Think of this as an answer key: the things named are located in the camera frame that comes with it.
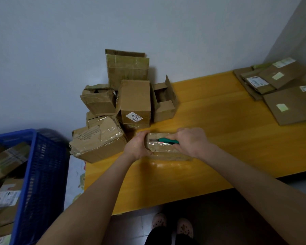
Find large flattened cardboard box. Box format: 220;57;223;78
262;84;306;126

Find person's slipper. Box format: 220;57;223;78
176;218;194;239
151;213;168;230

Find person's right slipper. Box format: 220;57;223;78
176;218;194;239

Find person's right forearm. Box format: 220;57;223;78
199;144;306;245

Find floral patterned mat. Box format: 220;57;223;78
64;155;87;210

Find open empty cardboard box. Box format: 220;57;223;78
150;75;179;123

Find small taped cardboard box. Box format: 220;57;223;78
144;132;195;162

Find flattened cardboard box green sticker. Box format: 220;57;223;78
259;58;306;90

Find person's left slipper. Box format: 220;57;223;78
151;213;168;230

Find crumpled open cardboard box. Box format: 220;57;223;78
80;84;117;117

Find tall taped cardboard box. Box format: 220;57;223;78
105;49;150;91

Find small brown cardboard box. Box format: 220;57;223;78
86;111;111;128

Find low cardboard box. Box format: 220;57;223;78
122;124;150;141

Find large taped cardboard box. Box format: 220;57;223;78
69;116;128;164

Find green flat packet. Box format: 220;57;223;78
252;63;273;71

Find blue plastic basket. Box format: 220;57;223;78
0;128;67;245

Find taped cardboard parcel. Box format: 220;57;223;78
0;142;31;187

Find brown cardboard parcel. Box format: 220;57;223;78
0;222;15;245

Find cardboard parcel with white label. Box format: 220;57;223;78
0;178;25;229

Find person's black trousers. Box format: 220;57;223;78
144;226;200;245

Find person's left hand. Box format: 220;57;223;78
124;130;152;161

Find person's left forearm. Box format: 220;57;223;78
36;152;133;245

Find person's right hand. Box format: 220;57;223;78
172;127;213;160

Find flattened cardboard box white label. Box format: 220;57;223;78
240;70;276;95

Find green utility knife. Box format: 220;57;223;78
156;138;180;145

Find cardboard box with white label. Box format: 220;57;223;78
116;79;151;128

